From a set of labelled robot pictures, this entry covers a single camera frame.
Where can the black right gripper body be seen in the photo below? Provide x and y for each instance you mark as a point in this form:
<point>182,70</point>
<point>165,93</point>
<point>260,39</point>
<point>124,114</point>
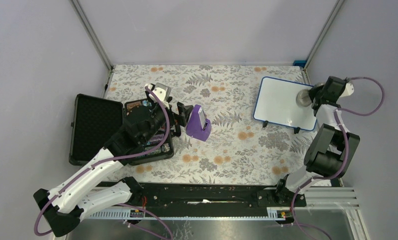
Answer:
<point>316,92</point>

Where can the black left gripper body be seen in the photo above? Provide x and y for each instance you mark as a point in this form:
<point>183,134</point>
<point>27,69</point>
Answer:
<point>159,117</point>

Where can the silver mesh sponge eraser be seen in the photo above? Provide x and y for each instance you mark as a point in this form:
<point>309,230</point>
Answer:
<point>305,97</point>

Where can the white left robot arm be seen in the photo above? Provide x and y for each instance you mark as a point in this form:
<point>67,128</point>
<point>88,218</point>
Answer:
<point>63,207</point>

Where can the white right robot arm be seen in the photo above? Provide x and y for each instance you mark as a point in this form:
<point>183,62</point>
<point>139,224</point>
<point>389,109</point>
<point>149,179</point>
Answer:
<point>331,151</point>

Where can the blue framed whiteboard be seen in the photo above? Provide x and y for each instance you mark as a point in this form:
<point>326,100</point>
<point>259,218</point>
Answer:
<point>276,103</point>

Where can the purple wedge stand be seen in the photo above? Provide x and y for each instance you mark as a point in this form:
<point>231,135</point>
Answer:
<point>199,126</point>

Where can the black poker chip case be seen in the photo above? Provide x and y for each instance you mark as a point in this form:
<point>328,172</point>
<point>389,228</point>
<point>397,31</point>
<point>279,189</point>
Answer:
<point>96,119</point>

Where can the floral table mat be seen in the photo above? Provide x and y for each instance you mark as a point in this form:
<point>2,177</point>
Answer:
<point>239,150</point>

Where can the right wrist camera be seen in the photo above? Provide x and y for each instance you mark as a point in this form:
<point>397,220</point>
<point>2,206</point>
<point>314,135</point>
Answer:
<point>349,90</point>

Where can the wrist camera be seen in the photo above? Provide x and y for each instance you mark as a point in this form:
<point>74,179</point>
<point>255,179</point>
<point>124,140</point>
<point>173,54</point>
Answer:
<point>161,91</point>
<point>349,90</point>

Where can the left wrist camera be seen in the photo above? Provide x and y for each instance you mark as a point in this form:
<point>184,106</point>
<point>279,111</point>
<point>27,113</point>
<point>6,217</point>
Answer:
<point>161,91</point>

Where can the blue corner bracket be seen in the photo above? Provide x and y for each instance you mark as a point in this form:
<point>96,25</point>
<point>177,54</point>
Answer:
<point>299,63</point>

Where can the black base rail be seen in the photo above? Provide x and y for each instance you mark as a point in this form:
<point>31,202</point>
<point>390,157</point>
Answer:
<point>176,200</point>

